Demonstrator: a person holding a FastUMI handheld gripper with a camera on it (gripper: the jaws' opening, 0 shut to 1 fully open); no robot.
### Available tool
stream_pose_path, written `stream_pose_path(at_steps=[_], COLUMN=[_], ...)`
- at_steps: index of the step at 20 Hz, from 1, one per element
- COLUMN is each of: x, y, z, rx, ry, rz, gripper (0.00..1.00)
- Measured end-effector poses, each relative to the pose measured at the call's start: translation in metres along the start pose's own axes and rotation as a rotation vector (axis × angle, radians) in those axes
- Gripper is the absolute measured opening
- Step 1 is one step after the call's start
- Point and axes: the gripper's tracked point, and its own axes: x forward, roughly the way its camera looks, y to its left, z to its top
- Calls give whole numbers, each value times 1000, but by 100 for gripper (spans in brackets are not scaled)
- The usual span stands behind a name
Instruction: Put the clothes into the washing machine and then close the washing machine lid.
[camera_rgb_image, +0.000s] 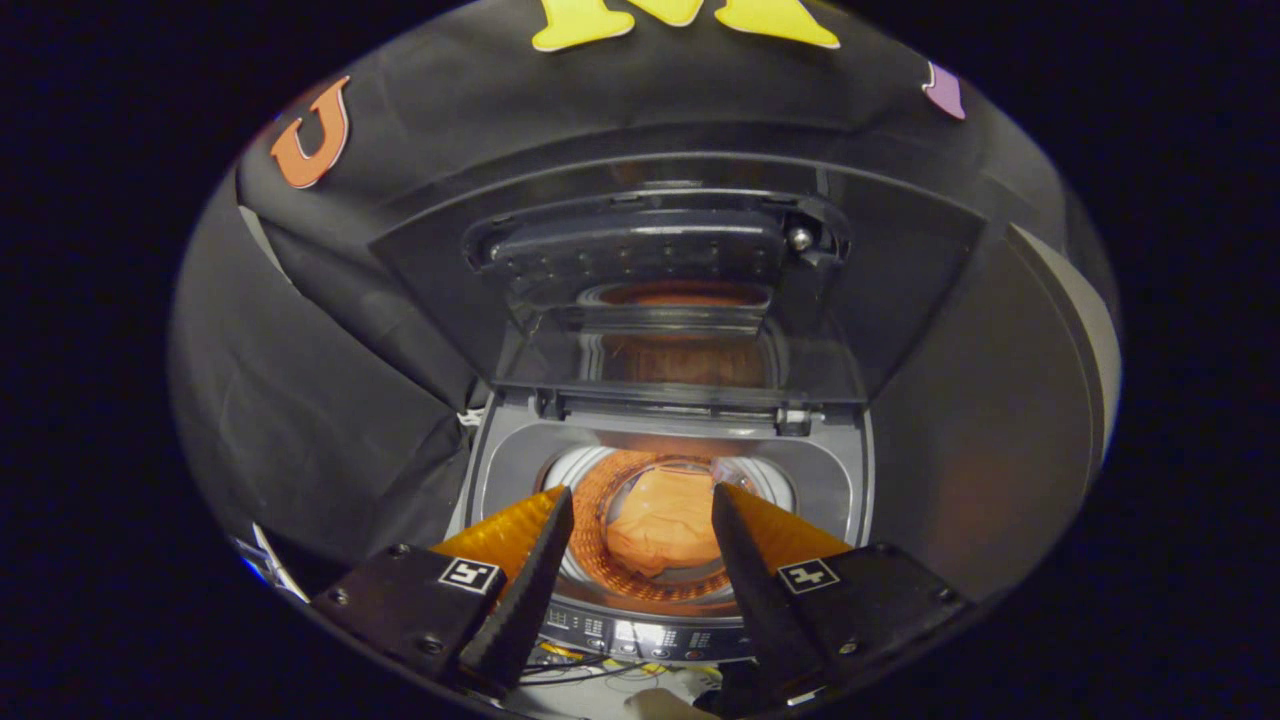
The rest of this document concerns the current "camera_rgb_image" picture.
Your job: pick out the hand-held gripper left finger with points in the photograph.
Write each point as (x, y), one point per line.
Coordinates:
(525, 600)

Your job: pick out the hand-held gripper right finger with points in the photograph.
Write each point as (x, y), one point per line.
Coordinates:
(760, 600)

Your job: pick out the orange polo shirt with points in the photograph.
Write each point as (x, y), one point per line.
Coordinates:
(665, 520)

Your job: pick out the dark glass washing machine lid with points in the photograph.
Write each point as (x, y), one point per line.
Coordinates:
(680, 250)

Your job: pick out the beige cabinet with dark top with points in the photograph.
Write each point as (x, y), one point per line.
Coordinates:
(1000, 420)

